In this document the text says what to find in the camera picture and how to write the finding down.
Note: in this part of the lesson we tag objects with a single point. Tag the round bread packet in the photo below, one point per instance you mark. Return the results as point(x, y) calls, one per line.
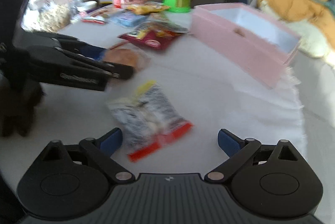
point(126, 53)

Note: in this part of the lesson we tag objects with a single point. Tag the blue candy bag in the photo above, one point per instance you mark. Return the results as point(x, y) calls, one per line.
point(128, 19)

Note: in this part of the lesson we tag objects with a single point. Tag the pink cardboard box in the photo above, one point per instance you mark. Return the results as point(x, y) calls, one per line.
point(259, 44)

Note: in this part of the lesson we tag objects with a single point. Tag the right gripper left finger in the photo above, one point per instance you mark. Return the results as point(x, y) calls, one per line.
point(99, 152)

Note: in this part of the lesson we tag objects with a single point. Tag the yellow and cream quilt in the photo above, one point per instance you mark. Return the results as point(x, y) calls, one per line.
point(313, 20)

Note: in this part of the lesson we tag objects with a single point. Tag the white table cloth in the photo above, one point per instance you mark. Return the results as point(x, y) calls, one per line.
point(54, 182)

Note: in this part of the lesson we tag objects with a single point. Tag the rice cracker packet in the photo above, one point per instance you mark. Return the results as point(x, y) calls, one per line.
point(100, 16)

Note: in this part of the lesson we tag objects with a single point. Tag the clear red-edged snack packet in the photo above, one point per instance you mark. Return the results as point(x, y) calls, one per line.
point(149, 121)

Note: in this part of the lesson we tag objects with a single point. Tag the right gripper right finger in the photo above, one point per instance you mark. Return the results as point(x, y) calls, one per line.
point(239, 152)

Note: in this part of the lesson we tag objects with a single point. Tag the small glass lidded jar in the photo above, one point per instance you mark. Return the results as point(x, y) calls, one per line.
point(81, 8)

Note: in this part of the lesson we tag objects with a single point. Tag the maroon chicken snack pouch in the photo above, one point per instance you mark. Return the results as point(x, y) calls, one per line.
point(155, 35)

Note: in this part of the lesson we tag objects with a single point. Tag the yellow snack packet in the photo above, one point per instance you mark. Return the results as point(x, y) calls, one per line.
point(147, 8)

